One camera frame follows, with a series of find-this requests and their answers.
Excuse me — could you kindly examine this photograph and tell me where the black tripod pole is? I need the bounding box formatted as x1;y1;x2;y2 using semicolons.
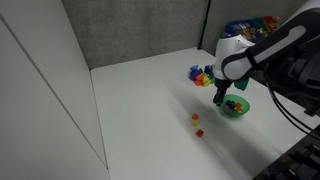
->
197;0;213;51

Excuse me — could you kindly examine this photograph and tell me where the green plastic bowl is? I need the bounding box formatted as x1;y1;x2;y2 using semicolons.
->
221;93;251;118

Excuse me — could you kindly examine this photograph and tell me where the yellow toy piece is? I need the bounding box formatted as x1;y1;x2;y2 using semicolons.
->
201;75;213;88

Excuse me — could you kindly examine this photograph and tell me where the purple toy piece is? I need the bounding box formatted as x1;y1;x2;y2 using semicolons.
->
188;66;202;82

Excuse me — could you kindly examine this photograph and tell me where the black base board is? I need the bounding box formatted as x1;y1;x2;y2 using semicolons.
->
253;125;320;180

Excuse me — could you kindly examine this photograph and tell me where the orange toy piece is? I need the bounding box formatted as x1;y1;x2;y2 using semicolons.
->
194;74;205;87

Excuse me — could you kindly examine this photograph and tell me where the black equipment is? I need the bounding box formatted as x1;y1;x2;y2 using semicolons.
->
256;36;320;118

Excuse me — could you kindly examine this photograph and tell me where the colourful toy box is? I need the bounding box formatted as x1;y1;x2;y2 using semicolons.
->
223;15;282;43

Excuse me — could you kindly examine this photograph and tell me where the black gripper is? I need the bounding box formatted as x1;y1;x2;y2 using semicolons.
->
212;78;232;108

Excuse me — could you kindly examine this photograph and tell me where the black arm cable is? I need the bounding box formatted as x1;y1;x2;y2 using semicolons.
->
263;63;320;132
266;81;320;138

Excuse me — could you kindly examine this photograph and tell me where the blue toy piece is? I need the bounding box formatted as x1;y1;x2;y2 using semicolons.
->
204;65;216;80

